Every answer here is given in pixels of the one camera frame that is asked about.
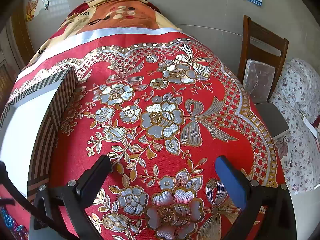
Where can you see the striped cardboard box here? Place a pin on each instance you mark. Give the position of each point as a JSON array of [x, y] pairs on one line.
[[25, 120]]

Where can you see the red floral tablecloth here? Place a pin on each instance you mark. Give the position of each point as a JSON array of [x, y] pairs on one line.
[[160, 92]]

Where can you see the wooden chair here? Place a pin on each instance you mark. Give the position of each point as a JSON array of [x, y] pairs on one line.
[[265, 40]]

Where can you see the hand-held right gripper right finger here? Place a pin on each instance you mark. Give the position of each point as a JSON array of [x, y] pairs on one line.
[[231, 180]]

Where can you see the wall hook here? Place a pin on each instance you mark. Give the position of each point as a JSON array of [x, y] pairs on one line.
[[46, 4]]

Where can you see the plastic wrapped pink package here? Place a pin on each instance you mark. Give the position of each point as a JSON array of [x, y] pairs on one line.
[[258, 80]]

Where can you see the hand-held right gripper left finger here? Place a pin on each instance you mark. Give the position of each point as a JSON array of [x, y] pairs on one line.
[[93, 180]]

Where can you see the floral bedding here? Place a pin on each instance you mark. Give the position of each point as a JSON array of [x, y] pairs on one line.
[[297, 100]]

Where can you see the printed blanket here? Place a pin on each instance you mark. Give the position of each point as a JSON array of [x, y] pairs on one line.
[[140, 17]]

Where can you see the wooden louvered door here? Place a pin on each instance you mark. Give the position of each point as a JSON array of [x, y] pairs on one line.
[[22, 37]]

